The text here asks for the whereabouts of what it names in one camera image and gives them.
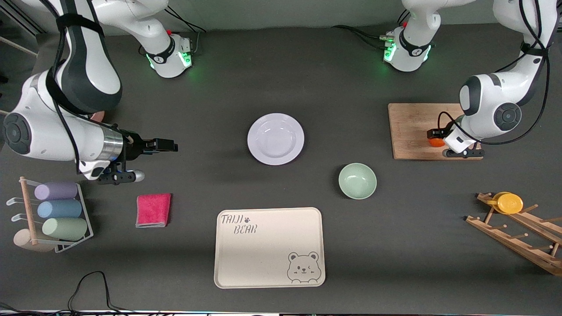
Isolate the white round plate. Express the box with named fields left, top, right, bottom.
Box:
left=247, top=113, right=305, bottom=166

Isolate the wooden cutting board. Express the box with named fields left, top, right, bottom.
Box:
left=388, top=103, right=484, bottom=160

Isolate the pink folded cloth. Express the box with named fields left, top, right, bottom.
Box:
left=136, top=194, right=172, bottom=228

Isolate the purple cup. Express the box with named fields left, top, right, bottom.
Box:
left=34, top=181, right=79, bottom=201

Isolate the light green bowl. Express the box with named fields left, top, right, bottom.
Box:
left=338, top=163, right=377, bottom=200

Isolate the yellow cup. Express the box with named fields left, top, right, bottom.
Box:
left=492, top=192, right=524, bottom=215

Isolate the blue cup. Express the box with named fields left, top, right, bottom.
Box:
left=37, top=200, right=83, bottom=219

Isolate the green cup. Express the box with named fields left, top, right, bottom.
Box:
left=42, top=218, right=88, bottom=241

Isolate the wooden peg dish rack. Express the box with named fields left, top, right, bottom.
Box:
left=466, top=192, right=562, bottom=277

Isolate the beige cup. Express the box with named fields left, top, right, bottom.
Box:
left=13, top=229, right=55, bottom=253

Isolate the beige bear print tray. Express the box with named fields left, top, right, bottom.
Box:
left=214, top=207, right=326, bottom=289

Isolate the white wire cup rack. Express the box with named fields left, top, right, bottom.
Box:
left=6, top=176, right=94, bottom=253

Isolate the black right arm base cable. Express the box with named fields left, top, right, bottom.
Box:
left=165, top=7, right=207, bottom=55

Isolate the black arm base cable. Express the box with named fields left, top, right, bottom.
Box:
left=331, top=9, right=411, bottom=50
left=165, top=7, right=207, bottom=55

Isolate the black left arm base cable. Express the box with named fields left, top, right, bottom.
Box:
left=331, top=9, right=411, bottom=50

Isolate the black cable on table edge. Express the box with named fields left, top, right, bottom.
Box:
left=0, top=271, right=176, bottom=316

